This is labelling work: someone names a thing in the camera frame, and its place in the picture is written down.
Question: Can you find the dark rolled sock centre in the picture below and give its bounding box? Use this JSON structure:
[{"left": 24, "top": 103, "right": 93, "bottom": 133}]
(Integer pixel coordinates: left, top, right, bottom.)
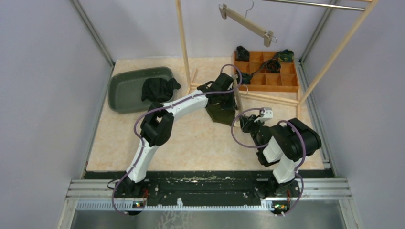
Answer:
[{"left": 266, "top": 59, "right": 281, "bottom": 73}]

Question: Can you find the grey-green plastic tub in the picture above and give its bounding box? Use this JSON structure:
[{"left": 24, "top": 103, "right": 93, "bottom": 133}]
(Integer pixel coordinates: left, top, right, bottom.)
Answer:
[{"left": 107, "top": 66, "right": 173, "bottom": 114}]

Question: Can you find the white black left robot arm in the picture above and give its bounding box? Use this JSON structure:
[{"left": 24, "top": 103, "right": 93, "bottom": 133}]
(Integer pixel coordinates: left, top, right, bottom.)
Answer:
[{"left": 114, "top": 73, "right": 234, "bottom": 198}]

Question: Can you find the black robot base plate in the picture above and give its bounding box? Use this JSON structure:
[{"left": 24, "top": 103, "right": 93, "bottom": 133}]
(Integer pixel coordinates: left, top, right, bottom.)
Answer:
[{"left": 84, "top": 170, "right": 334, "bottom": 209}]

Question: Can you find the orange wooden compartment tray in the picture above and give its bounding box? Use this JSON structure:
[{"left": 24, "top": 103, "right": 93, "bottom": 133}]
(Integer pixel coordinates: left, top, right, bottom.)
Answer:
[{"left": 233, "top": 51, "right": 298, "bottom": 93}]

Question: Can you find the hanging beige clip hanger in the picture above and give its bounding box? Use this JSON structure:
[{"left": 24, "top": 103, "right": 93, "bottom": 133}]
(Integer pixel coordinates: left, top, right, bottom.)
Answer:
[{"left": 218, "top": 0, "right": 278, "bottom": 47}]

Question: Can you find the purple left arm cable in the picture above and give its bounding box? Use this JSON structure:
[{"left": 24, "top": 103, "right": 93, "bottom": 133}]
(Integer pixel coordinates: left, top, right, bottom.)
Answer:
[{"left": 111, "top": 64, "right": 243, "bottom": 217}]

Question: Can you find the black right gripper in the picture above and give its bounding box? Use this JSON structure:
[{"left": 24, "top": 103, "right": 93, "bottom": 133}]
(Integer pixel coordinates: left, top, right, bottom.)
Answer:
[{"left": 240, "top": 114, "right": 266, "bottom": 151}]

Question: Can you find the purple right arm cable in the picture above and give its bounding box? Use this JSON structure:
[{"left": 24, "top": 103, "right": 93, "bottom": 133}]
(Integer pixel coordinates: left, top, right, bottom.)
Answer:
[{"left": 230, "top": 107, "right": 307, "bottom": 217}]

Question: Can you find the black striped garment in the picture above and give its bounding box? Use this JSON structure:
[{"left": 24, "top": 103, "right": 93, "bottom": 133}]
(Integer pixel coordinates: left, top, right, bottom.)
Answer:
[{"left": 141, "top": 78, "right": 181, "bottom": 103}]

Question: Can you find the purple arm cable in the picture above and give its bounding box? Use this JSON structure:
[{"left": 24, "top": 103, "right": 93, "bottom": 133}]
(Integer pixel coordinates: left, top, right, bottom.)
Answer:
[
  {"left": 230, "top": 107, "right": 307, "bottom": 217},
  {"left": 111, "top": 64, "right": 243, "bottom": 217}
]

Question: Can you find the long dark patterned sock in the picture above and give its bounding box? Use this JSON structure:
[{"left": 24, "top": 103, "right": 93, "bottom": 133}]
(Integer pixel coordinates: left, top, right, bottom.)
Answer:
[{"left": 250, "top": 49, "right": 296, "bottom": 76}]

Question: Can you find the dark rolled sock far left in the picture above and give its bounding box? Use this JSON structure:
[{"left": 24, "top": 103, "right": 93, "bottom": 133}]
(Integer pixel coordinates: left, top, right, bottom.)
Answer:
[{"left": 235, "top": 45, "right": 250, "bottom": 62}]

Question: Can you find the beige clip hanger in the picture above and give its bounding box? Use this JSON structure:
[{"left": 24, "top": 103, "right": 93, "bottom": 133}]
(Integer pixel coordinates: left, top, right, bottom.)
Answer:
[
  {"left": 232, "top": 73, "right": 245, "bottom": 128},
  {"left": 218, "top": 0, "right": 278, "bottom": 47}
]

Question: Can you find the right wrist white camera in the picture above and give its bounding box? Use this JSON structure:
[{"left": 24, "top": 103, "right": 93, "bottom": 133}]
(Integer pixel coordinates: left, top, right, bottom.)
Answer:
[{"left": 259, "top": 107, "right": 273, "bottom": 122}]

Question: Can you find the green underwear with cream waistband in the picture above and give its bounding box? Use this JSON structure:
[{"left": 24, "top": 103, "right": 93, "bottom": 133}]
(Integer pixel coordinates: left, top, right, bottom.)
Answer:
[{"left": 205, "top": 104, "right": 238, "bottom": 126}]

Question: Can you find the aluminium front rail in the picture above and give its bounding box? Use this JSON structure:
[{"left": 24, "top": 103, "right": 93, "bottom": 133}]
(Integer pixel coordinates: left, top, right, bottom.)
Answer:
[{"left": 66, "top": 177, "right": 352, "bottom": 211}]

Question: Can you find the light wooden clothes rack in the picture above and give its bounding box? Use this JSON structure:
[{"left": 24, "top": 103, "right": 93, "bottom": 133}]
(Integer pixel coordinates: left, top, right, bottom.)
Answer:
[{"left": 174, "top": 0, "right": 380, "bottom": 120}]

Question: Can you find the dark rolled sock front left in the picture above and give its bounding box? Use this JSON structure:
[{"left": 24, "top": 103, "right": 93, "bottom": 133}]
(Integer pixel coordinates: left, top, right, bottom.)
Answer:
[{"left": 241, "top": 72, "right": 253, "bottom": 85}]

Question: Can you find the dark rolled sock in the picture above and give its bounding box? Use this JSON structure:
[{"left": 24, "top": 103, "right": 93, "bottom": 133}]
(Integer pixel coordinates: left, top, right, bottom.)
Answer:
[
  {"left": 266, "top": 59, "right": 281, "bottom": 73},
  {"left": 235, "top": 45, "right": 250, "bottom": 62},
  {"left": 241, "top": 72, "right": 253, "bottom": 85}
]

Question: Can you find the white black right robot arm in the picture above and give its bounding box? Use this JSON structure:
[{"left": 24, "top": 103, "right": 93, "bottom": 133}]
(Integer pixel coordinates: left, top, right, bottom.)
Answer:
[{"left": 239, "top": 115, "right": 322, "bottom": 197}]

